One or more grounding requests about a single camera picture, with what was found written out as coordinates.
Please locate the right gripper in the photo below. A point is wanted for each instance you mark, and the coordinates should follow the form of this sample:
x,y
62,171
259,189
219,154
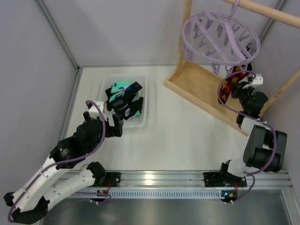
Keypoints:
x,y
239,88

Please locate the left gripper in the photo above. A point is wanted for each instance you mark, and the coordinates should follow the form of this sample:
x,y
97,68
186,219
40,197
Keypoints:
x,y
112,128

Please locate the navy patterned sock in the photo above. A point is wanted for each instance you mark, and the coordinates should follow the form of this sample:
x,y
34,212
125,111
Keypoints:
x,y
129,105

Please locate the argyle red orange sock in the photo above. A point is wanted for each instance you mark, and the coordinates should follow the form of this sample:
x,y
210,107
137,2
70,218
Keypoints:
x,y
225,90

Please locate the purple round clip hanger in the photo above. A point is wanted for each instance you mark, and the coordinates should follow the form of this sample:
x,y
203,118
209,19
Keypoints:
x,y
219,40

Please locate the mint green sock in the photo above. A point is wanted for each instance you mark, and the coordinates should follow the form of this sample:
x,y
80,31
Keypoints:
x,y
120,86

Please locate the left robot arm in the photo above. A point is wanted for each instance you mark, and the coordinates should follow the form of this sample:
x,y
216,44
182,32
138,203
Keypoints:
x,y
33,201

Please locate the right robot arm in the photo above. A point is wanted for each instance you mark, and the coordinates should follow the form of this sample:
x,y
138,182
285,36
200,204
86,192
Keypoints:
x,y
265,148

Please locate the wooden hanger stand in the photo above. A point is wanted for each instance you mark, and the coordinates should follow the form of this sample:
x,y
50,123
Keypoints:
x,y
197,82

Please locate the white plastic basket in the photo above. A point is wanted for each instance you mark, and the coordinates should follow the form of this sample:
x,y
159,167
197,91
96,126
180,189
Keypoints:
x,y
135,122

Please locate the mint sock in basket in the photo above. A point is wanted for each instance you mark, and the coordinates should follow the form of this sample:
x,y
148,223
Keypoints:
x,y
116,95

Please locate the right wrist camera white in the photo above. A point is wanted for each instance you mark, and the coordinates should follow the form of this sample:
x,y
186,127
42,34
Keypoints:
x,y
255,82

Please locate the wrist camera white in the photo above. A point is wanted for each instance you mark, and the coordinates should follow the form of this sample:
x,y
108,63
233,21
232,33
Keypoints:
x,y
96,109
255,82

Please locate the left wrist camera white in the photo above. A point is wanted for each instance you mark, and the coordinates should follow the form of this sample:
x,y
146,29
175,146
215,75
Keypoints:
x,y
96,109

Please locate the aluminium rail base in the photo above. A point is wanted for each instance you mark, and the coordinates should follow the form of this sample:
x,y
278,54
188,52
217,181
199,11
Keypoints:
x,y
161,185

